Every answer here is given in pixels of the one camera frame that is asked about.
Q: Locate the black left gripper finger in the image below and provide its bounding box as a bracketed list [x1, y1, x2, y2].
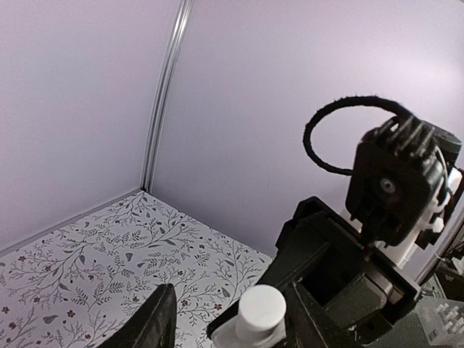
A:
[98, 283, 177, 348]

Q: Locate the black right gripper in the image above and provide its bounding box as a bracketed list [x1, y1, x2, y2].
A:
[259, 196, 421, 348]

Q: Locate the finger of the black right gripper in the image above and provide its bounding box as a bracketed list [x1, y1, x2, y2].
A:
[206, 307, 239, 337]

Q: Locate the clear nail polish bottle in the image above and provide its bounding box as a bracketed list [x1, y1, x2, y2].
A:
[211, 316, 286, 348]

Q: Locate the floral patterned table mat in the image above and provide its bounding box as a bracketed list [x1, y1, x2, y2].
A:
[1, 192, 272, 347]

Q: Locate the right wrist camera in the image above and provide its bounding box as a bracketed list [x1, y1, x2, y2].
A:
[346, 115, 463, 268]

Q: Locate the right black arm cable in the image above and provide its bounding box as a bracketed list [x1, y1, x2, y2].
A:
[304, 94, 410, 175]

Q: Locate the left aluminium frame post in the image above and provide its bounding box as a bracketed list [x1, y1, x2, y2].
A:
[140, 0, 194, 193]

